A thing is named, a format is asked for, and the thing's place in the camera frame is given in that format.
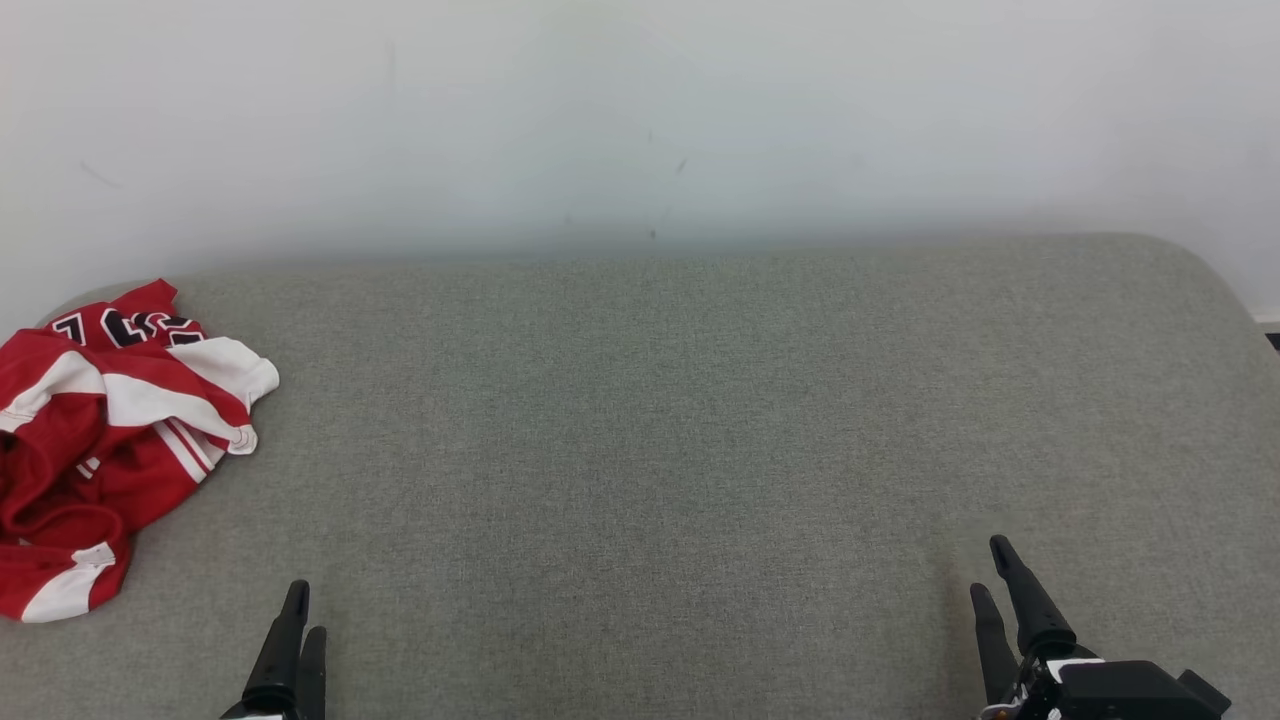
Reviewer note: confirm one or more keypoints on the white and black wall baseboard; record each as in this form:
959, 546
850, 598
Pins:
1270, 335

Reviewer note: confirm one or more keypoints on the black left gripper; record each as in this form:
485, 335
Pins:
260, 713

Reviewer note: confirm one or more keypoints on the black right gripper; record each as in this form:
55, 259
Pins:
1030, 695

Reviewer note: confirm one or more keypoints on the red white sports jersey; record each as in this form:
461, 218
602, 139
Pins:
150, 400

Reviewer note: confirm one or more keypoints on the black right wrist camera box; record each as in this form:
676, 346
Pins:
1130, 695

